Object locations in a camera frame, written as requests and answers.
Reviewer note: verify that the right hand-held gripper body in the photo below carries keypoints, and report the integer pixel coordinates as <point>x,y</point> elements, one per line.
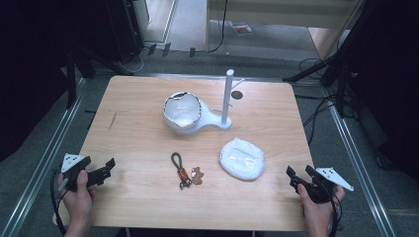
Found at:
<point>324,184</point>

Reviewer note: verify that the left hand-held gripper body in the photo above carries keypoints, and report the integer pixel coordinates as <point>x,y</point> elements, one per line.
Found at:
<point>73,164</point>

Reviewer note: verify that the person's right hand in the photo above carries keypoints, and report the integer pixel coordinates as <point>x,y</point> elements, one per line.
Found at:
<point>318,214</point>

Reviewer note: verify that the person's left hand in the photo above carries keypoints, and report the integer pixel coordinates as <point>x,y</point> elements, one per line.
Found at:
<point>79,202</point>

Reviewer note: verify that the black metal stand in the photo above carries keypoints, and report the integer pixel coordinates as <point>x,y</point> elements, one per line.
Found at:
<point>70,82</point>

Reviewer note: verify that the brown bear charm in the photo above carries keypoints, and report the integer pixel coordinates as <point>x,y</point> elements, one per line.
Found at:
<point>197,176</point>

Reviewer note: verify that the white bowl with dark rim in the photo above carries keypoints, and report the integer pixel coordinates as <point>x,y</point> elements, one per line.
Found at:
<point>183,110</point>

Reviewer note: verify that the white stand with pole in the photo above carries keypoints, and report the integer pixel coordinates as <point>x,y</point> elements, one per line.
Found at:
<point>226,105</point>

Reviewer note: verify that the dark round sticker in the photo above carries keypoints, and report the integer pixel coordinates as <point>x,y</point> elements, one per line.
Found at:
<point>236,95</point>

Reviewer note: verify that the black tripod stand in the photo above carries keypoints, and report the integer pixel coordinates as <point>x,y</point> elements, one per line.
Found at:
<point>329,65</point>

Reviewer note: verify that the black cabinet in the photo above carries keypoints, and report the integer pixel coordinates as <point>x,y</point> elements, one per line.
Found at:
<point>123,29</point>

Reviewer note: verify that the red and white booklet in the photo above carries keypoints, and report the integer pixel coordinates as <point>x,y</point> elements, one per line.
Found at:
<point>241,28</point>

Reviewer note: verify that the metal floor rail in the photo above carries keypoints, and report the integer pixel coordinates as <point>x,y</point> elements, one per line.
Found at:
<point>359,171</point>
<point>39,164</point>

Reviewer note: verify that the light wooden frame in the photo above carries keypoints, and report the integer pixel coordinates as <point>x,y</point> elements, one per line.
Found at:
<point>263,8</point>

